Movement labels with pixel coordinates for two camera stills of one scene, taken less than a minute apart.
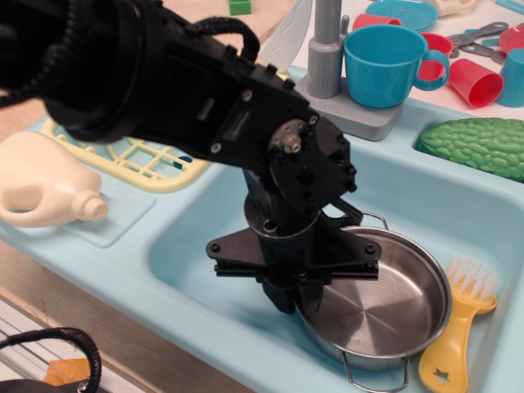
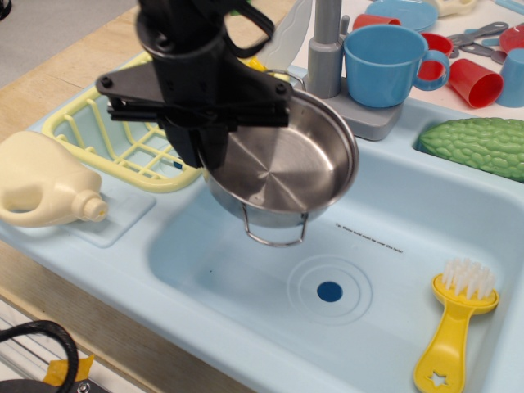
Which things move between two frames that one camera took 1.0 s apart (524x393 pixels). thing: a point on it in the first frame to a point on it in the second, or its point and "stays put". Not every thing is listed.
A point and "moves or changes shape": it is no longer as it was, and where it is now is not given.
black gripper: (292, 244) to (198, 97)
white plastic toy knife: (286, 45) stays put
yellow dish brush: (472, 290) stays put
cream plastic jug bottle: (35, 173) stays put
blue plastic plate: (415, 15) stays put
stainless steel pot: (377, 324) moves or changes shape
